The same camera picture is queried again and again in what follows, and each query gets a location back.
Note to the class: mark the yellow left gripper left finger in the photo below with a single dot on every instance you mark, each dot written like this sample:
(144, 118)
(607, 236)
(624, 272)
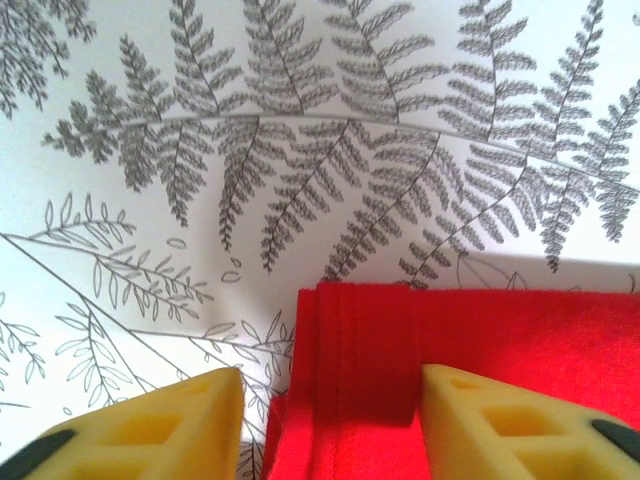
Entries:
(150, 440)

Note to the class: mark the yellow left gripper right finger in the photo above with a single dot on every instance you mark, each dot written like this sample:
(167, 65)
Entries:
(525, 440)

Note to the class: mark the red t-shirt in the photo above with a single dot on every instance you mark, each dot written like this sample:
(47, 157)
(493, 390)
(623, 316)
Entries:
(500, 350)

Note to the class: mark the floral printed tablecloth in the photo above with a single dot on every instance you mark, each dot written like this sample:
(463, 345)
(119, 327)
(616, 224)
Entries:
(200, 175)

